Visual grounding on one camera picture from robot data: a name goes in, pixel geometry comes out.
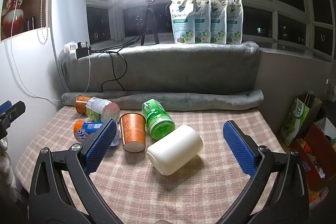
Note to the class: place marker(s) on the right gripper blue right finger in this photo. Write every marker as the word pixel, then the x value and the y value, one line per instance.
pixel 276 191

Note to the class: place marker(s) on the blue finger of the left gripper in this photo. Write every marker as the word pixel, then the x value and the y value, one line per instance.
pixel 9 113

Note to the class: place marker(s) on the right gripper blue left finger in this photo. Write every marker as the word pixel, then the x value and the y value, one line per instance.
pixel 61 190

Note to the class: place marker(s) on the green tea cup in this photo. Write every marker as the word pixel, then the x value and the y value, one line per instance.
pixel 158 122

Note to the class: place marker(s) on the blue orange drink cup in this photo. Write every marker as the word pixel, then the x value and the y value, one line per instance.
pixel 82 129

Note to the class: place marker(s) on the far orange paper cup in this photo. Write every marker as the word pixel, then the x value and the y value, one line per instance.
pixel 80 103

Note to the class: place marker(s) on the green label foil-lid cup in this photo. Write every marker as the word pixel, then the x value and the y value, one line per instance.
pixel 99 110

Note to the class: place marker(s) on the orange patterned paper cup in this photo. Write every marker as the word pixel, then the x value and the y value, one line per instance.
pixel 132 127

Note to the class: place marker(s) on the white plastic cup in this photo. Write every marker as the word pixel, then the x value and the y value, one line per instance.
pixel 176 149

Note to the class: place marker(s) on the red box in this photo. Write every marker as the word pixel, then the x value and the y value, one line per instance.
pixel 317 153

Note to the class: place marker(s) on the plaid pink table cloth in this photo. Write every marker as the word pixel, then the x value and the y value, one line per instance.
pixel 200 192

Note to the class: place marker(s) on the green paper bag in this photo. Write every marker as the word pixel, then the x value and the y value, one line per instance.
pixel 303 112

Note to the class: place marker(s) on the black power adapter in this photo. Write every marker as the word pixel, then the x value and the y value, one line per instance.
pixel 83 52

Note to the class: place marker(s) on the red white vase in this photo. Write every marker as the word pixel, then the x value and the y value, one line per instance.
pixel 13 19

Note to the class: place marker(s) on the rolled grey blanket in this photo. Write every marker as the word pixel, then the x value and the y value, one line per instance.
pixel 133 100

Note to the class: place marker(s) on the grey plush cushion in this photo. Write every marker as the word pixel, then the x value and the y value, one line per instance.
pixel 180 68

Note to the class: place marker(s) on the refill pouch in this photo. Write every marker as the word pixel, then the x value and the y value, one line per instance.
pixel 202 21
pixel 219 21
pixel 234 21
pixel 182 21

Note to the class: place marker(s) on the black tripod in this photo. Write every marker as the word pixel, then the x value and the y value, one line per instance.
pixel 149 20

